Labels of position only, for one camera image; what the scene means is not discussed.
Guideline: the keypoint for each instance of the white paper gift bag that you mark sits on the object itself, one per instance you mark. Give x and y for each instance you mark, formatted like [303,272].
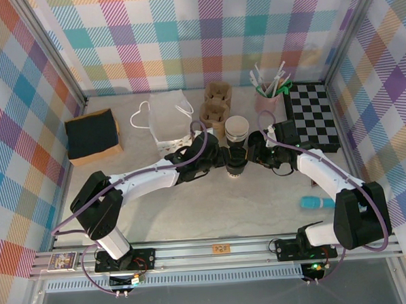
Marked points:
[167,116]

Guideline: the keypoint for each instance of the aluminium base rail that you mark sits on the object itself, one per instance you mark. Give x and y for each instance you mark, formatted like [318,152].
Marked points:
[195,258]

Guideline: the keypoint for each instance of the short white wrapped straw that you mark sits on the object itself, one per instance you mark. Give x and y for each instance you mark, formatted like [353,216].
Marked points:
[286,79]

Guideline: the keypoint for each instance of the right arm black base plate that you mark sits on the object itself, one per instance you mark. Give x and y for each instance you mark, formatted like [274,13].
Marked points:
[286,249]

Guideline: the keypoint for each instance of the teal plastic tube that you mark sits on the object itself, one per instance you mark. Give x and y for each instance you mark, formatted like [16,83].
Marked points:
[314,203]

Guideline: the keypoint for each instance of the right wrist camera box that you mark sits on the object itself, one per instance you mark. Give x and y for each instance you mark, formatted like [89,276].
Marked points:
[270,129]

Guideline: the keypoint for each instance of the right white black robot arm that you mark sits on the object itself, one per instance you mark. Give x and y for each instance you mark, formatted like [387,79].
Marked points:
[356,219]

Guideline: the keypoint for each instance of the pink holder cup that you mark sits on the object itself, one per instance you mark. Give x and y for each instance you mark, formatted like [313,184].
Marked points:
[266,104]

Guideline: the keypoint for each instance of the aluminium frame post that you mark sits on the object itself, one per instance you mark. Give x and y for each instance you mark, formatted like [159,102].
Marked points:
[350,32]
[47,47]

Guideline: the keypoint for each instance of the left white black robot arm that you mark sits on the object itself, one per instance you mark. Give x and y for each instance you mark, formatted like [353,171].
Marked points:
[100,205]

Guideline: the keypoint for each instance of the stack of paper cups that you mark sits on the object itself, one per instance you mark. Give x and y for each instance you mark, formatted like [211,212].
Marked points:
[236,128]

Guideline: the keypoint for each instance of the brown cardboard box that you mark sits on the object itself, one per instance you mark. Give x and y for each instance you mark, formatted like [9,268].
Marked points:
[98,161]

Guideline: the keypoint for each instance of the small orange tag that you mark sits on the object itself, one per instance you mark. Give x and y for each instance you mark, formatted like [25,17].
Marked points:
[221,249]

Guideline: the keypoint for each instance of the black grey checkerboard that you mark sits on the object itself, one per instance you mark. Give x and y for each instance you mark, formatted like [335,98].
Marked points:
[310,115]

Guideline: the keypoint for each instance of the small black controller board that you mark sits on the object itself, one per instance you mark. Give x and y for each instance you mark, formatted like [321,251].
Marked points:
[128,282]
[314,269]

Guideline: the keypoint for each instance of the navy blue cloth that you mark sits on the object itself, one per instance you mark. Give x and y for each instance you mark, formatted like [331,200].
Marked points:
[91,134]

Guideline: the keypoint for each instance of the long white wrapped straw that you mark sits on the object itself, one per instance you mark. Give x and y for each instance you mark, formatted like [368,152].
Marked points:
[280,71]

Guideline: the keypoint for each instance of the purple playing card box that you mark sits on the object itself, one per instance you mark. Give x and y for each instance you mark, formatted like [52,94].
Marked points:
[61,261]

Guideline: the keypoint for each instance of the small dark red box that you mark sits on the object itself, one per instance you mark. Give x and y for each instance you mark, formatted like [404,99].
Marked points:
[313,183]

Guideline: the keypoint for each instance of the green stirrer with loop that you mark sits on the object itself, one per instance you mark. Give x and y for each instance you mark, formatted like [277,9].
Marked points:
[286,86]

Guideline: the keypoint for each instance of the brown pulp cup carrier stack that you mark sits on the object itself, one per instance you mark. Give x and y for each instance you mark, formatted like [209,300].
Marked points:
[216,114]

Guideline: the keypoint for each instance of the thin white wrapped straw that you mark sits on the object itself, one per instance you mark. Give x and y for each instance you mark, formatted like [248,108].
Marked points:
[259,75]

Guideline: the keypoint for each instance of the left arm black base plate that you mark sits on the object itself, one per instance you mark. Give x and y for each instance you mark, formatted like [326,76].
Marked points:
[143,255]

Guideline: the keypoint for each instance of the plain green stirrer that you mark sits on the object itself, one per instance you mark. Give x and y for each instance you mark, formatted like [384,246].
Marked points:
[259,89]

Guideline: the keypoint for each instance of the black paper coffee cup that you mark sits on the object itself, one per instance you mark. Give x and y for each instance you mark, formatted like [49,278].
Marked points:
[235,173]

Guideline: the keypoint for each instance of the single black cup lid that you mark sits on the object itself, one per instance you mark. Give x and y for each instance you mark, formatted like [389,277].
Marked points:
[236,157]

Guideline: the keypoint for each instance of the flat white straw wrapper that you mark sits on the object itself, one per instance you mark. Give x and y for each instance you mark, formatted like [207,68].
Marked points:
[253,78]

